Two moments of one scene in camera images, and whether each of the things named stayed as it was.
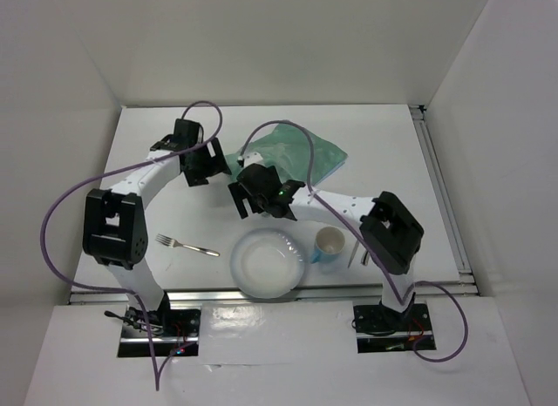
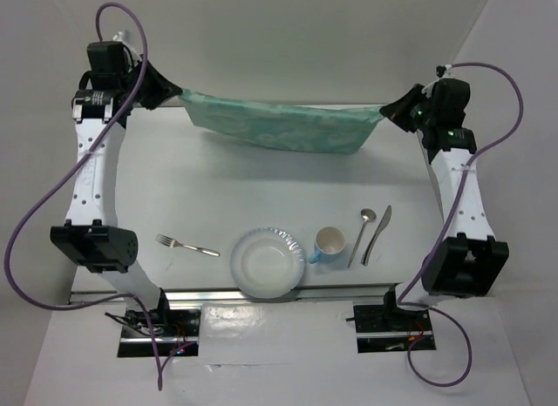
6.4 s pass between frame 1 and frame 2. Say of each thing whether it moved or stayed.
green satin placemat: moved
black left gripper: moved
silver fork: stayed
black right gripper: moved
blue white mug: stayed
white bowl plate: stayed
